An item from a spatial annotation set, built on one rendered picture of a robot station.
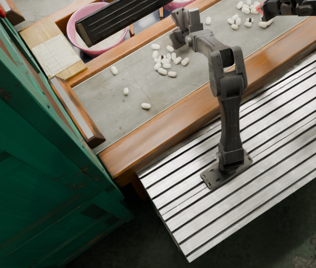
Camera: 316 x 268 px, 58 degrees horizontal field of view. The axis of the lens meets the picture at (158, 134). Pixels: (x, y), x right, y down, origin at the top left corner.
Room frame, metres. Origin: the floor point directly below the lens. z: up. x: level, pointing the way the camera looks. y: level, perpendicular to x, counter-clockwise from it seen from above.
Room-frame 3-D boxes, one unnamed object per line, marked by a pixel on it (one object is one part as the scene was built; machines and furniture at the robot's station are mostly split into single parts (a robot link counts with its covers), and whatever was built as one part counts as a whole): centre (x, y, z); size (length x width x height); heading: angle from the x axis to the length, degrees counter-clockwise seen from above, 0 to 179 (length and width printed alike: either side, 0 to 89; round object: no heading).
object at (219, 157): (0.26, -0.24, 0.77); 0.09 x 0.06 x 0.06; 98
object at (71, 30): (0.91, 0.21, 0.72); 0.27 x 0.27 x 0.10
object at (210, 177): (0.25, -0.24, 0.71); 0.20 x 0.07 x 0.08; 115
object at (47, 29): (0.81, 0.40, 0.77); 0.33 x 0.15 x 0.01; 29
